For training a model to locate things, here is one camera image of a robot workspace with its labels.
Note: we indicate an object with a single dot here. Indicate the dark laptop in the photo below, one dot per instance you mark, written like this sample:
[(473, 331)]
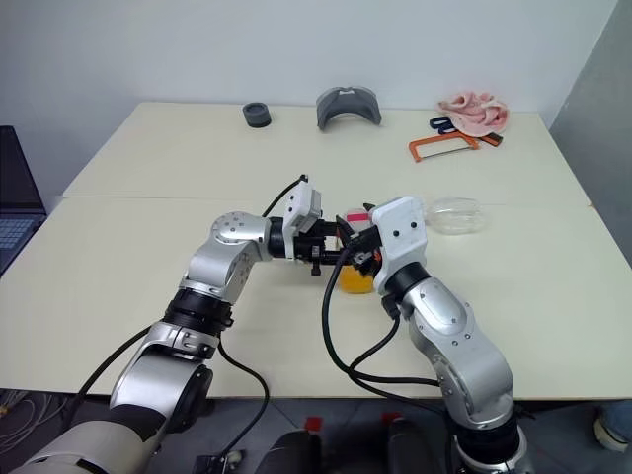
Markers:
[(15, 187)]

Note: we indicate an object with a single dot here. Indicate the black base with white wheel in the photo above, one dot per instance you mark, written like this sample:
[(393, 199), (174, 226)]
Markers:
[(217, 463)]

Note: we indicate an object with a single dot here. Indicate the grey sneaker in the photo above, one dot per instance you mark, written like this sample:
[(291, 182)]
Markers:
[(612, 429)]

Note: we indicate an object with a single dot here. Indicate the pink crumpled cloth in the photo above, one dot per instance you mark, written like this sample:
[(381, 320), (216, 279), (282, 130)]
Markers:
[(474, 113)]

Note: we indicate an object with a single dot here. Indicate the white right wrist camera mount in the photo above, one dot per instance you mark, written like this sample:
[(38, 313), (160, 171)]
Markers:
[(402, 232)]

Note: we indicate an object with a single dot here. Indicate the clear wine glass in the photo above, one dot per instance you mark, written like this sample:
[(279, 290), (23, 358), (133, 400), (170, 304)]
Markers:
[(454, 214)]

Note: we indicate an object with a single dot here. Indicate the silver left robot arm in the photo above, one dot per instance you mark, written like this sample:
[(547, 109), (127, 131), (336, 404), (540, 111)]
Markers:
[(232, 247)]

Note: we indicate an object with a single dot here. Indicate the orange hacksaw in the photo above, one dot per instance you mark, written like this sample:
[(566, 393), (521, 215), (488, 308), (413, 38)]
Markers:
[(414, 150)]

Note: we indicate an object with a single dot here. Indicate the dark grey round cup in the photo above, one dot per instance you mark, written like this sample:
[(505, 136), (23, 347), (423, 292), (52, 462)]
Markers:
[(257, 116)]

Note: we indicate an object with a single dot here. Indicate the grey curved plastic shell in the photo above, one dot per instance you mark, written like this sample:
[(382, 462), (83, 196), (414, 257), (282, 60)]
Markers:
[(348, 106)]

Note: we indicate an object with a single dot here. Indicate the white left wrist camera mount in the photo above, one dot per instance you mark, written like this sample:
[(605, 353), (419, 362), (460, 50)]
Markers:
[(301, 207)]

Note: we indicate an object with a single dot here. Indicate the black and red hand tool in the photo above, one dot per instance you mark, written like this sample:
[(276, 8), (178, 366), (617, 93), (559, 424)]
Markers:
[(491, 139)]

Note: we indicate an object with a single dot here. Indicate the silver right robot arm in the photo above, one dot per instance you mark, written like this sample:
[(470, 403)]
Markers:
[(454, 326)]

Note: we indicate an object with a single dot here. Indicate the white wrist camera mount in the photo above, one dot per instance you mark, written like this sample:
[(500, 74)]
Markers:
[(301, 207), (402, 232)]

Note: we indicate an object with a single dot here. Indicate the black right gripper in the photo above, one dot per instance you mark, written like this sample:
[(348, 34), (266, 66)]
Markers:
[(368, 257)]

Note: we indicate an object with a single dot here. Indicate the clear bottle with orange juice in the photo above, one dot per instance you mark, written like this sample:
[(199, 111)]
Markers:
[(358, 284)]

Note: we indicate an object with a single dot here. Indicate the pink bottle cap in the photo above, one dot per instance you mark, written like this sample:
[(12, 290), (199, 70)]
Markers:
[(358, 216)]

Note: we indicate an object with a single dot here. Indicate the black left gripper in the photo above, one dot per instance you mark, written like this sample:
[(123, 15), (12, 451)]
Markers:
[(308, 247)]

